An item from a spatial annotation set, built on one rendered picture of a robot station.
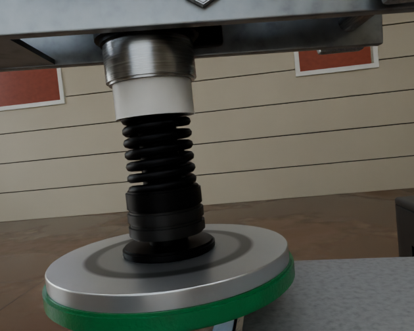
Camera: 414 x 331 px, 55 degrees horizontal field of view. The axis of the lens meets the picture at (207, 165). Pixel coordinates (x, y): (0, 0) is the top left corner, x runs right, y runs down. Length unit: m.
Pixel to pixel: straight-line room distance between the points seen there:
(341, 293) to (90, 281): 0.23
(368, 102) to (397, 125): 0.56
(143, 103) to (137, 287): 0.14
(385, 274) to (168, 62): 0.30
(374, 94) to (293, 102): 1.21
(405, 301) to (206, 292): 0.19
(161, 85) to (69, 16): 0.08
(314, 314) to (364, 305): 0.05
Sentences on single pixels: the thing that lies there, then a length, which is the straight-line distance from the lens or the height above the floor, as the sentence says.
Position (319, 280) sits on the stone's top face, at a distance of 0.44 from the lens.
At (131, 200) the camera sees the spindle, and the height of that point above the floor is 0.93.
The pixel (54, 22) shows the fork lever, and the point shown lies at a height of 1.07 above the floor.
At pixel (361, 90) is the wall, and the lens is 6.60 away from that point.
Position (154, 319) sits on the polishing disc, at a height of 0.86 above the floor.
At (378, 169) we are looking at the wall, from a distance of 6.65.
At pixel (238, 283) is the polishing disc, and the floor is 0.88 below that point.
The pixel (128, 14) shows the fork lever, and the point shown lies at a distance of 0.32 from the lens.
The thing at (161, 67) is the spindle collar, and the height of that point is 1.04.
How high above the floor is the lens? 0.97
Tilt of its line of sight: 3 degrees down
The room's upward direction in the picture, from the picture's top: 6 degrees counter-clockwise
